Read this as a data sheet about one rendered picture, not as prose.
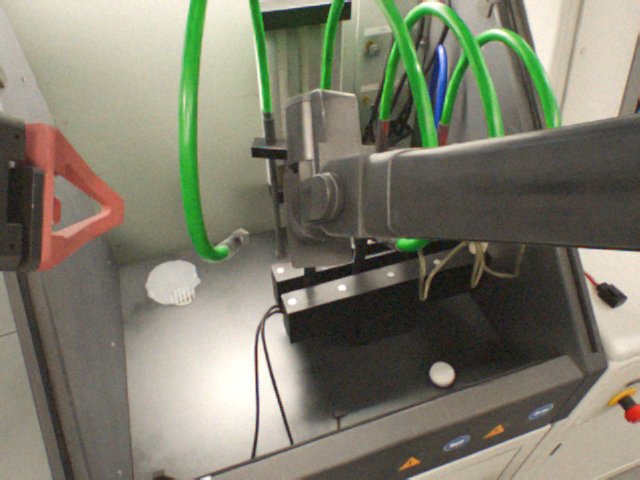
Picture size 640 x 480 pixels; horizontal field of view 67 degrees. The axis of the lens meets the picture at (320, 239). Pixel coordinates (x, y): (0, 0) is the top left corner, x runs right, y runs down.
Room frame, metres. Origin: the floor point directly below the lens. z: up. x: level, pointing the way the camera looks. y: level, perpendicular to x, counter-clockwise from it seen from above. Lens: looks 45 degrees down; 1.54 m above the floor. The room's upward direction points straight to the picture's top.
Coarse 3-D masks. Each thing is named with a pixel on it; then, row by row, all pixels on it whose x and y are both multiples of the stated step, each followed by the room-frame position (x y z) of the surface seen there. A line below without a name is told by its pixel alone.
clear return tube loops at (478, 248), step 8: (456, 248) 0.50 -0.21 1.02; (472, 248) 0.53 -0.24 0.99; (480, 248) 0.44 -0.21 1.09; (520, 248) 0.45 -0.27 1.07; (448, 256) 0.49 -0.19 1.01; (480, 256) 0.50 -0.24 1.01; (520, 256) 0.45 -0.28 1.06; (424, 264) 0.41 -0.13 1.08; (440, 264) 0.48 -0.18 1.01; (424, 272) 0.41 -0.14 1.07; (432, 272) 0.46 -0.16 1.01; (472, 272) 0.43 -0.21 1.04; (480, 272) 0.47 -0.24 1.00; (488, 272) 0.47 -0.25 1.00; (472, 280) 0.43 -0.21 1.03; (424, 288) 0.43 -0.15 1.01; (424, 296) 0.41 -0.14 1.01
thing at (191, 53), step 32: (192, 0) 0.39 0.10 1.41; (256, 0) 0.63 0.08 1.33; (192, 32) 0.37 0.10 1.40; (256, 32) 0.64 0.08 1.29; (192, 64) 0.35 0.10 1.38; (192, 96) 0.33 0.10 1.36; (192, 128) 0.31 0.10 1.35; (192, 160) 0.30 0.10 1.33; (192, 192) 0.29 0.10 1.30; (192, 224) 0.28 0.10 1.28; (224, 256) 0.32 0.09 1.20
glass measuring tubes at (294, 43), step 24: (288, 0) 0.75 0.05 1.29; (312, 0) 0.75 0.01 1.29; (264, 24) 0.71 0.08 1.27; (288, 24) 0.72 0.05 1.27; (312, 24) 0.73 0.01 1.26; (288, 48) 0.73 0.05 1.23; (312, 48) 0.74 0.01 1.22; (336, 48) 0.75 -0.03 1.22; (288, 72) 0.73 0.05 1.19; (312, 72) 0.74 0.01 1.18; (336, 72) 0.75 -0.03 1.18; (288, 96) 0.74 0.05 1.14; (288, 168) 0.74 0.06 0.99
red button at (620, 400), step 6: (630, 390) 0.37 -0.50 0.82; (636, 390) 0.38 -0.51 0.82; (618, 396) 0.37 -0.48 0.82; (624, 396) 0.37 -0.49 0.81; (630, 396) 0.37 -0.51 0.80; (612, 402) 0.36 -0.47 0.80; (618, 402) 0.37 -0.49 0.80; (624, 402) 0.36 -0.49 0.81; (630, 402) 0.36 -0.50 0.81; (624, 408) 0.35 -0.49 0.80; (630, 408) 0.35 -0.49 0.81; (636, 408) 0.35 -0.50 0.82; (630, 414) 0.34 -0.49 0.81; (636, 414) 0.34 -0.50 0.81; (630, 420) 0.34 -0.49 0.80; (636, 420) 0.33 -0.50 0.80
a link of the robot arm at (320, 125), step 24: (312, 96) 0.37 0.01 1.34; (336, 96) 0.37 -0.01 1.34; (288, 120) 0.37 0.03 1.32; (312, 120) 0.36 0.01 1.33; (336, 120) 0.35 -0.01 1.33; (288, 144) 0.36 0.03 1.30; (312, 144) 0.34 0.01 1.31; (336, 144) 0.33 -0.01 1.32; (360, 144) 0.34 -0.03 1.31; (312, 192) 0.27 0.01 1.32; (336, 192) 0.26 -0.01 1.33; (312, 216) 0.26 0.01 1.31; (336, 216) 0.25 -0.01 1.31
